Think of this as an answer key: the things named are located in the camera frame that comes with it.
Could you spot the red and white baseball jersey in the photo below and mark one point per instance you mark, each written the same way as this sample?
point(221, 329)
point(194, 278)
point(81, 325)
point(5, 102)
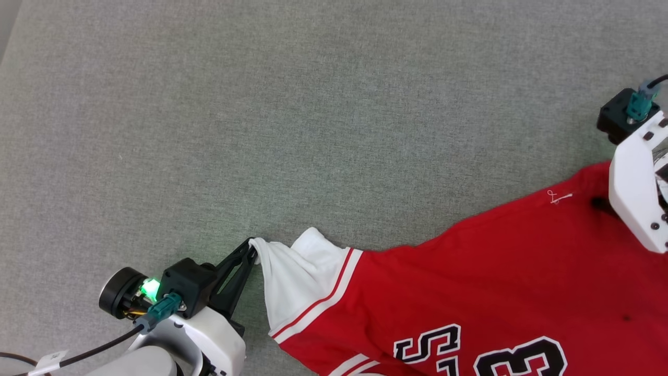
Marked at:
point(469, 271)

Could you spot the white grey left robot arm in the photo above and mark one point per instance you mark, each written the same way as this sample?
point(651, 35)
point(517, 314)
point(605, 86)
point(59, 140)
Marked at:
point(135, 365)

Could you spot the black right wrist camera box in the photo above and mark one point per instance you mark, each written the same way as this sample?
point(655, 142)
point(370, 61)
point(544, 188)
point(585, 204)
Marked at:
point(616, 117)

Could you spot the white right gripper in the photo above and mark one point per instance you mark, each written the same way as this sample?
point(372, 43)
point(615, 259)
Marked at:
point(634, 183)

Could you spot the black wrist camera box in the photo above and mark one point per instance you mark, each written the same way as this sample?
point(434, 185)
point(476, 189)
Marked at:
point(185, 282)
point(616, 117)

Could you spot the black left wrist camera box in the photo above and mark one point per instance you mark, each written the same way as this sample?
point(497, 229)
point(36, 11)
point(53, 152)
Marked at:
point(185, 282)

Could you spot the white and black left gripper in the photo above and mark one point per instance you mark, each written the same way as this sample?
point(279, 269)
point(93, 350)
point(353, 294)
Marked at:
point(219, 339)

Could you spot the grey fabric sofa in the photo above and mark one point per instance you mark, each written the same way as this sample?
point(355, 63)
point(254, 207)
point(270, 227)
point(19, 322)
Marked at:
point(313, 104)

